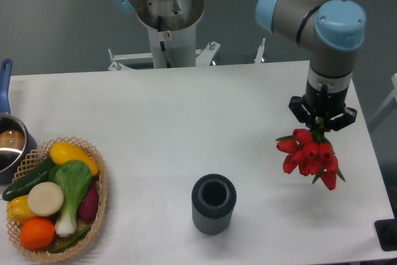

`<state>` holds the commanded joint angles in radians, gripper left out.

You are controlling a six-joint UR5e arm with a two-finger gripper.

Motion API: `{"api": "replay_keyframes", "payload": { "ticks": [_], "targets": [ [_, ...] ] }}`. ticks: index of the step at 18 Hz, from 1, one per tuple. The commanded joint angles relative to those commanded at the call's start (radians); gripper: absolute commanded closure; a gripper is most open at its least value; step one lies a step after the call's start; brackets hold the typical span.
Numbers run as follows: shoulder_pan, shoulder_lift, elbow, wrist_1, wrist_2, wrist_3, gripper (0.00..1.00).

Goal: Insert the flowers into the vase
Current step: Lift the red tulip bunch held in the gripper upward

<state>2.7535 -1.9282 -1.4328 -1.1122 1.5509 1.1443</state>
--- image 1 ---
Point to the green chili pepper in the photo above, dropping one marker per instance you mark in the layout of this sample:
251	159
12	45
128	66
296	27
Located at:
72	241

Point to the woven wicker basket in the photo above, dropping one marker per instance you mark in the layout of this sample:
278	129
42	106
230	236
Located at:
88	223

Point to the white metal base frame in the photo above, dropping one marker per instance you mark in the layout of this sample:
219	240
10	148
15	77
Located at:
211	55

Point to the round beige biscuit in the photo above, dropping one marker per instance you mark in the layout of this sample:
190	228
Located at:
45	199

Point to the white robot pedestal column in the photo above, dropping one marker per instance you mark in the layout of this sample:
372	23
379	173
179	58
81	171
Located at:
171	26

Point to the orange fruit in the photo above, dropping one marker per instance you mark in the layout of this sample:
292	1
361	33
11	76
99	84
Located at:
37	233

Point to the dark green cucumber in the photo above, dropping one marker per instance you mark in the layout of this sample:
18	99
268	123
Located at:
26	183

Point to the red tulip bouquet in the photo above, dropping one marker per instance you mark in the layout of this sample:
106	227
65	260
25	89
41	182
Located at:
311	153

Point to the green bok choy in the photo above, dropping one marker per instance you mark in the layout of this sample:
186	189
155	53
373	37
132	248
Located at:
74	178

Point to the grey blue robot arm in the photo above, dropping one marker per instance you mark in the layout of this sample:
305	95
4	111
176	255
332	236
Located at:
332	30

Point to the purple sweet potato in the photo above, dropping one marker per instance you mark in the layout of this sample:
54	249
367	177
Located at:
89	206

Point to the yellow bell pepper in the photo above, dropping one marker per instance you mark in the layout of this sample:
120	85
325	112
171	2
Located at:
19	211

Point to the dark grey ribbed vase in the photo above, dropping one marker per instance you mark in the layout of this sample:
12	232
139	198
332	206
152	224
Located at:
213	200

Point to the black device at edge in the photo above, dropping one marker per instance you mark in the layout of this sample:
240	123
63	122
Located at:
386	233

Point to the white frame at right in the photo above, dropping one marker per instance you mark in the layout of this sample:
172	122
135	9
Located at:
385	108

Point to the blue handled saucepan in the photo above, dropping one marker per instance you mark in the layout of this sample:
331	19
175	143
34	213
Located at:
16	141

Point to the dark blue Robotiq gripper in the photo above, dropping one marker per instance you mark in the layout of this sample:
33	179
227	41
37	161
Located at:
322	102

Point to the yellow squash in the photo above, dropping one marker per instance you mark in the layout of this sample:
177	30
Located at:
62	152

